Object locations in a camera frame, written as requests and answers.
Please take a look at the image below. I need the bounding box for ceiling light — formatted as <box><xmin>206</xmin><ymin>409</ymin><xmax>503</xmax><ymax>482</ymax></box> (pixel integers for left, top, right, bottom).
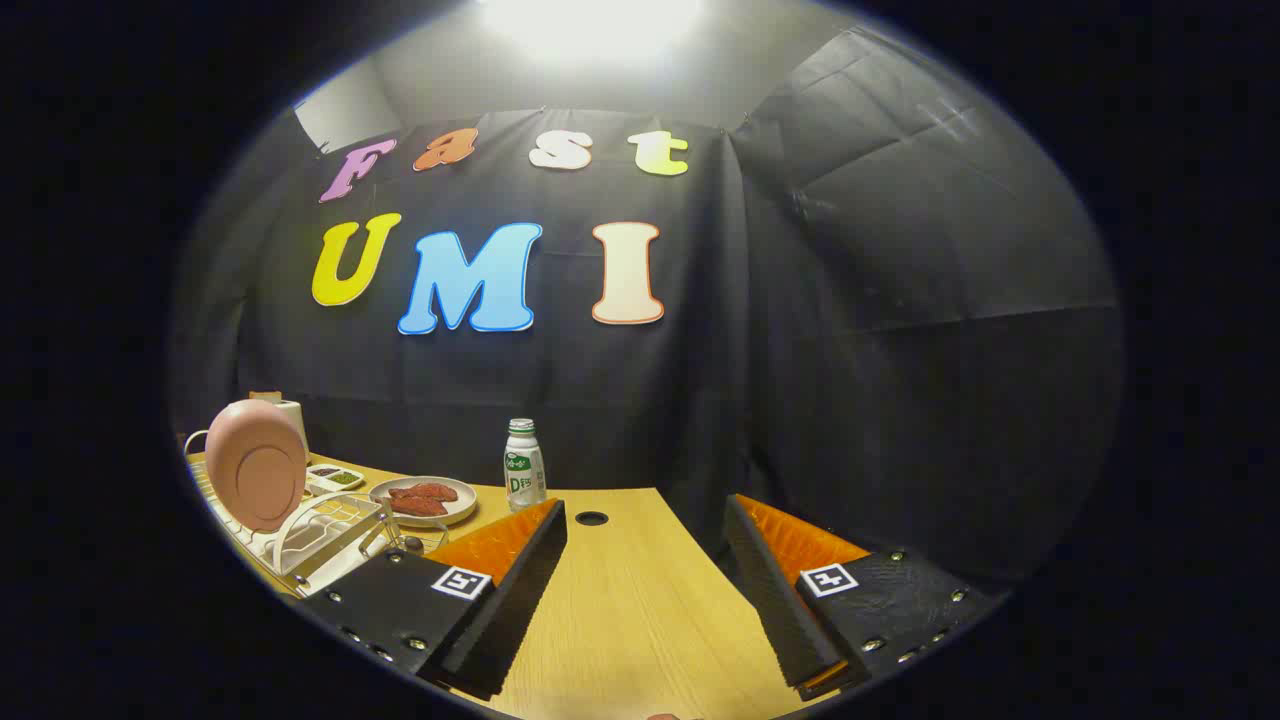
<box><xmin>480</xmin><ymin>0</ymin><xmax>706</xmax><ymax>63</ymax></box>

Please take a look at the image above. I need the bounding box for pink plate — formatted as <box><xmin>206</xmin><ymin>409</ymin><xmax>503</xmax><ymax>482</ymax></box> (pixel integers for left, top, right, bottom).
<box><xmin>205</xmin><ymin>398</ymin><xmax>309</xmax><ymax>533</ymax></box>

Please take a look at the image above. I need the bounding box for white toaster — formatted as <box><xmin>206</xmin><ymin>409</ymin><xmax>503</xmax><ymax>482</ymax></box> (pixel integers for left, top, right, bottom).
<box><xmin>248</xmin><ymin>392</ymin><xmax>309</xmax><ymax>466</ymax></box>

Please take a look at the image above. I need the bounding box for white wire dish rack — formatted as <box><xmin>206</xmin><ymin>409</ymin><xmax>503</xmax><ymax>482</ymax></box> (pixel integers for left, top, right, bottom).
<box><xmin>183</xmin><ymin>430</ymin><xmax>451</xmax><ymax>599</ymax></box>

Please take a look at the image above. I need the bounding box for beige round plate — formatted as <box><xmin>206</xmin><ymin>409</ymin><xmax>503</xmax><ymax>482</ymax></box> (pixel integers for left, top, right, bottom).
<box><xmin>369</xmin><ymin>475</ymin><xmax>479</xmax><ymax>529</ymax></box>

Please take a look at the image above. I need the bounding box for white divided dish with beans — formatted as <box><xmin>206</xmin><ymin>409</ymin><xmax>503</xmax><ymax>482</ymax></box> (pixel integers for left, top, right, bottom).
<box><xmin>305</xmin><ymin>463</ymin><xmax>367</xmax><ymax>498</ymax></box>

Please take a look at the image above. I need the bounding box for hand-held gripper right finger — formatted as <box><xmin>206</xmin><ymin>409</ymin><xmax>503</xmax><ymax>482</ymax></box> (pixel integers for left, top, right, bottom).
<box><xmin>722</xmin><ymin>494</ymin><xmax>1003</xmax><ymax>701</ymax></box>

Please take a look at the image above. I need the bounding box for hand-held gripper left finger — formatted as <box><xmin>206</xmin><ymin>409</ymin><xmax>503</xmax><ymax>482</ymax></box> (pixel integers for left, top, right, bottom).
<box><xmin>298</xmin><ymin>498</ymin><xmax>569</xmax><ymax>701</ymax></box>

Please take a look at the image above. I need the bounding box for white bottle with green label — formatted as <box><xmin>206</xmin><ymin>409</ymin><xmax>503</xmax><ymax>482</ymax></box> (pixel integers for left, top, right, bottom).
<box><xmin>503</xmin><ymin>418</ymin><xmax>548</xmax><ymax>513</ymax></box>

